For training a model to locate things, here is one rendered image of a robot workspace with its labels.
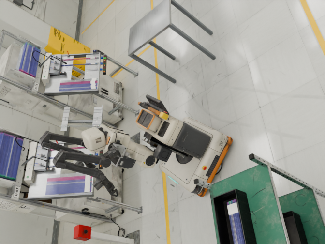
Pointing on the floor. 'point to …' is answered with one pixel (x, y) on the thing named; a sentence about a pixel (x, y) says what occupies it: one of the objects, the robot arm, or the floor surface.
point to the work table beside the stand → (163, 20)
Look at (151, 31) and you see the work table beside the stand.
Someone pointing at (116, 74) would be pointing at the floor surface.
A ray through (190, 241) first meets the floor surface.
